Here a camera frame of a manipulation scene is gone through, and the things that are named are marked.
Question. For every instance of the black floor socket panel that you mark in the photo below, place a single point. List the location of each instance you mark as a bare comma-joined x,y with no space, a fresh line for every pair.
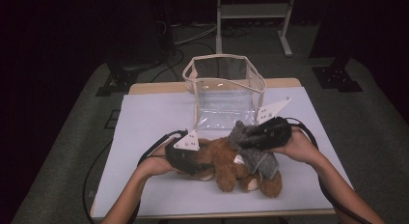
112,119

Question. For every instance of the white metal stand frame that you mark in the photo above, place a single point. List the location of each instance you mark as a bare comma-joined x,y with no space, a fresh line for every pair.
254,11

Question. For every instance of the brown teddy bear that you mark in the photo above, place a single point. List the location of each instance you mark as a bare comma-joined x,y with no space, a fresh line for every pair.
222,156

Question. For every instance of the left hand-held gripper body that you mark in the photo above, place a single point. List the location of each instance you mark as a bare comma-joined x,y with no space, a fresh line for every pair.
181,159

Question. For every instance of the person's right hand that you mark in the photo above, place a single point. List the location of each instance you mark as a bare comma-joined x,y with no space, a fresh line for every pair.
300,148

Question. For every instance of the black stand base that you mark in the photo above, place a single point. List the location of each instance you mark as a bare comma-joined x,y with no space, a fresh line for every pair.
336,77
119,79

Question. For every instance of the clear plastic bag beige trim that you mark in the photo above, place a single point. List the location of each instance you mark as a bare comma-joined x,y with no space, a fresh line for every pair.
225,105

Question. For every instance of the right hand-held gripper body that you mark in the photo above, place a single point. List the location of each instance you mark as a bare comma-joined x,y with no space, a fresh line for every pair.
275,134

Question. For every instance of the grey knitted doll sweater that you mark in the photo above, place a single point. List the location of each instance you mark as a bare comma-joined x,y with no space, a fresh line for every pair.
257,161

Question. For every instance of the person's left hand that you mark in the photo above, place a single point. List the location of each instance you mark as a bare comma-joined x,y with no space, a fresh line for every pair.
156,166

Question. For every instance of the white table mat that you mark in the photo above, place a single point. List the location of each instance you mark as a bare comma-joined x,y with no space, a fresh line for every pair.
154,114

